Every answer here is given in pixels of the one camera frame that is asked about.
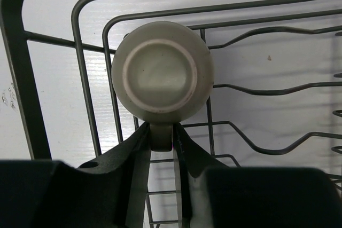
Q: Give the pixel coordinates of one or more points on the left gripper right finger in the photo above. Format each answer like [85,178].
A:
[211,194]

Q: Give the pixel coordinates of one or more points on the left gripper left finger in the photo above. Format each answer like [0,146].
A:
[107,191]

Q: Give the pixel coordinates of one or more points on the small grey-green cup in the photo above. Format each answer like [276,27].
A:
[162,73]

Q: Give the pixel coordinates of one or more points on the black wire dish rack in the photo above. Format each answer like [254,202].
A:
[275,101]

